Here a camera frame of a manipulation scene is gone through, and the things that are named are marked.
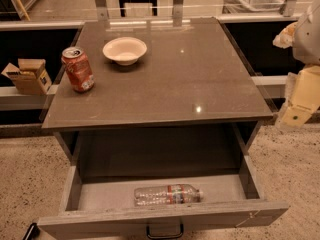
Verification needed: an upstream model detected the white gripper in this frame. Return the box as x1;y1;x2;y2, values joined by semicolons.
273;0;320;128

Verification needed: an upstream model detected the clear plastic water bottle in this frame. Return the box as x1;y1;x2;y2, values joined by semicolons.
134;184;204;206

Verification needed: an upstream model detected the grey cabinet counter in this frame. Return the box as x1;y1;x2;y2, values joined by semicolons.
43;19;271;180

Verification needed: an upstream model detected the grey open drawer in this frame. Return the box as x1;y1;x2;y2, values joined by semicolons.
38;156;288;240

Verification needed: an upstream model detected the white paper bowl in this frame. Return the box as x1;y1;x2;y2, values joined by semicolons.
103;37;147;66

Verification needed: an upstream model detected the red soda can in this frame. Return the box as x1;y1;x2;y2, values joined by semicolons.
61;46;94;93

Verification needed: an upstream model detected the open cardboard box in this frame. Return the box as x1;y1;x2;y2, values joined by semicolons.
1;58;52;95

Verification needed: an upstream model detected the black drawer handle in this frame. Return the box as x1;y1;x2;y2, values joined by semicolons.
145;223;185;240

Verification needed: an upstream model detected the wooden broom handle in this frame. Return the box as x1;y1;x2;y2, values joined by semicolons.
15;0;31;21

